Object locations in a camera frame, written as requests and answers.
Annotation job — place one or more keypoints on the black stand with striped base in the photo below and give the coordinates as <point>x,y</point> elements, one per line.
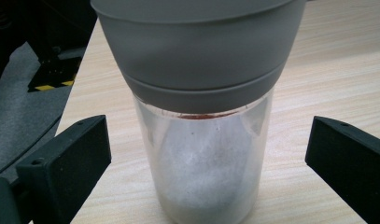
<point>55,73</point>

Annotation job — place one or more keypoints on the white cylinder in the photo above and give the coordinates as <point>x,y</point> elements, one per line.
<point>206,155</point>

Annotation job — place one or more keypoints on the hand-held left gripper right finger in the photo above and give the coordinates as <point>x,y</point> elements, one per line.
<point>349,161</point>

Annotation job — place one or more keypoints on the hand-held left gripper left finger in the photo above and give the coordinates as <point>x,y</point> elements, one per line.
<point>63,161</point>

